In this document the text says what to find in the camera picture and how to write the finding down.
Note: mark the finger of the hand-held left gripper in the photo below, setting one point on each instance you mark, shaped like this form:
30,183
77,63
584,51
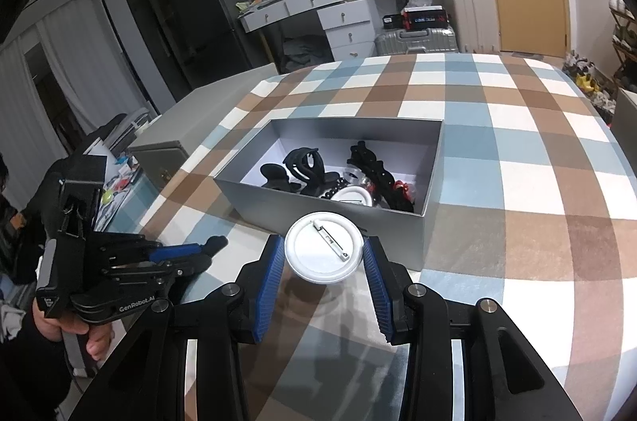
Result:
174,252
149,275

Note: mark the white dresser desk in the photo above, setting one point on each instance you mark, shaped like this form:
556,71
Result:
343,22

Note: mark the group of shoes on floor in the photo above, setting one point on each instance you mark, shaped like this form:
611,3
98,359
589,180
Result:
587,77

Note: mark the checked bed cover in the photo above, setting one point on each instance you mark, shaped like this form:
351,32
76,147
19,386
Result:
522,202

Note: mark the dark wardrobe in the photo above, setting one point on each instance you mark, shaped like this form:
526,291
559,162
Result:
144,12

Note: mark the small black hair clip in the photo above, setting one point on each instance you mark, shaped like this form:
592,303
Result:
273,175

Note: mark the silver suitcase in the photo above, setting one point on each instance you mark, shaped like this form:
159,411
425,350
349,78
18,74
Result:
415,42

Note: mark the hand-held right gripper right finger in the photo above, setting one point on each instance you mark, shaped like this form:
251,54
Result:
379,301

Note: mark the silver cardboard box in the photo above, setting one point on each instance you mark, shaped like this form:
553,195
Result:
249,202

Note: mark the person's left hand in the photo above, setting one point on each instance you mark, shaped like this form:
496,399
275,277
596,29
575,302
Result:
99,341

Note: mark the large black claw clip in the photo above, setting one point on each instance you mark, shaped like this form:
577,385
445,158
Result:
303,162

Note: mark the white curtain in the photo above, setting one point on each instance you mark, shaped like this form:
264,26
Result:
59,77

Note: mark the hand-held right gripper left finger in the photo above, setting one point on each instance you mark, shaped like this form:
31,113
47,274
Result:
267,296

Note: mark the person's left forearm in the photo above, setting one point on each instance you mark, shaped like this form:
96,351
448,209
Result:
30,376

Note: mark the white upright suitcase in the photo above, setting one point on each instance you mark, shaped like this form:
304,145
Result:
468,8

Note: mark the black wavy hair clip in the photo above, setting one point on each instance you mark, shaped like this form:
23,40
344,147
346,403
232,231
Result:
371,162

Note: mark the grey clothes pile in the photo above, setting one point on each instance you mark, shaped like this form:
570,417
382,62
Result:
303,52

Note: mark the red hair accessory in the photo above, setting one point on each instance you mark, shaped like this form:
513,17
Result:
405,188

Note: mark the wooden shoe rack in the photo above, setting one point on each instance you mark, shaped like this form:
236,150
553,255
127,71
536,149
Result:
624,37

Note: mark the black fridge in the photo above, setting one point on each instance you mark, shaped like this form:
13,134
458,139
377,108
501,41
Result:
214,22

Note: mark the cluttered side table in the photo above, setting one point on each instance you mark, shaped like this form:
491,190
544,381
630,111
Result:
119,182

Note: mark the small black box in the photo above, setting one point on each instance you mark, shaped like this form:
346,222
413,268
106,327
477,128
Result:
393,21

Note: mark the black and red box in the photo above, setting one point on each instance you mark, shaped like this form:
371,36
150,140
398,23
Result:
425,18

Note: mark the round pin badge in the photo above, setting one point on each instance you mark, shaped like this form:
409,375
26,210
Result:
354,197
328,251

